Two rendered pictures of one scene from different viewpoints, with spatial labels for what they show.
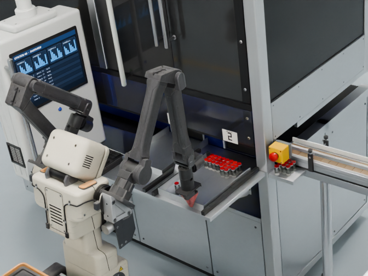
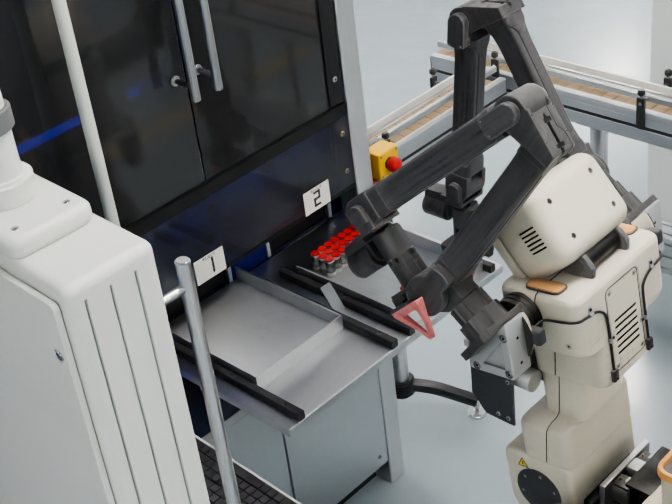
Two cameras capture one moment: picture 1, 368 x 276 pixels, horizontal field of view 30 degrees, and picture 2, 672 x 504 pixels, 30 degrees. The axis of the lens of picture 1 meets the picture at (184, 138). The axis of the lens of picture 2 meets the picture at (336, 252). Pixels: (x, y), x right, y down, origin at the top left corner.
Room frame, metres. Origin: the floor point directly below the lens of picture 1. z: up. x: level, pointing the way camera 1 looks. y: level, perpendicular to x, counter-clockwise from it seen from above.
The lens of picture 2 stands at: (2.57, 2.33, 2.50)
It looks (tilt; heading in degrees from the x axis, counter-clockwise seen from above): 33 degrees down; 273
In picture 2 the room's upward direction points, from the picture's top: 8 degrees counter-clockwise
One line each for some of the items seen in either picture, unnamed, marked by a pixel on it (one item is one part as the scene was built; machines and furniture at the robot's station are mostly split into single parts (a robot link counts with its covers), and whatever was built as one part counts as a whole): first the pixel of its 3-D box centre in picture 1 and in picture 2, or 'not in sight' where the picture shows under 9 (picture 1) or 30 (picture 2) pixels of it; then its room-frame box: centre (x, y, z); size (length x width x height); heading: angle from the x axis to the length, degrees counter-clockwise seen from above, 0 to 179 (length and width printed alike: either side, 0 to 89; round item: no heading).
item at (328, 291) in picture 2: (170, 172); (349, 305); (2.68, 0.08, 0.91); 0.14 x 0.03 x 0.06; 136
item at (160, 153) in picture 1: (165, 150); (246, 324); (2.91, 0.10, 0.90); 0.34 x 0.26 x 0.04; 136
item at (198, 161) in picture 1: (189, 160); (449, 196); (2.43, -0.01, 1.10); 0.11 x 0.09 x 0.12; 138
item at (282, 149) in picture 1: (279, 151); (379, 159); (2.58, -0.41, 0.99); 0.08 x 0.07 x 0.07; 136
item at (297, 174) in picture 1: (289, 172); not in sight; (2.60, -0.45, 0.87); 0.14 x 0.13 x 0.02; 136
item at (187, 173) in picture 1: (186, 171); (463, 213); (2.41, 0.01, 1.07); 0.07 x 0.06 x 0.07; 138
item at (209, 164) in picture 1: (219, 167); (353, 251); (2.66, -0.14, 0.90); 0.18 x 0.02 x 0.05; 46
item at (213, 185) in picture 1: (205, 180); (388, 268); (2.58, -0.07, 0.90); 0.34 x 0.26 x 0.04; 136
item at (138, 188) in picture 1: (183, 170); (323, 307); (2.74, 0.02, 0.87); 0.70 x 0.48 x 0.02; 46
